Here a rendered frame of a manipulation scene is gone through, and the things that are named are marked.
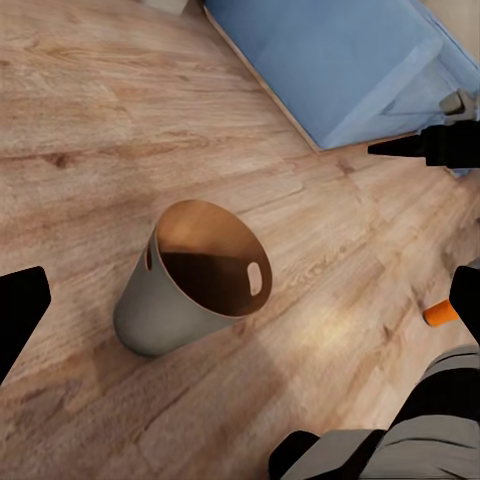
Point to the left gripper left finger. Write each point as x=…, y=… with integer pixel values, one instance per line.
x=24, y=298

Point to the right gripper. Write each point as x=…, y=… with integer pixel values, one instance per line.
x=456, y=146

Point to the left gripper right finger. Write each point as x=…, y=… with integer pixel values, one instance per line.
x=465, y=297

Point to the trash can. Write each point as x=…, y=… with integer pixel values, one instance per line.
x=191, y=280

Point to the can of soda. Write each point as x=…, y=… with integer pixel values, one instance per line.
x=440, y=314

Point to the sofa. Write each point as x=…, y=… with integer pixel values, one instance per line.
x=349, y=71

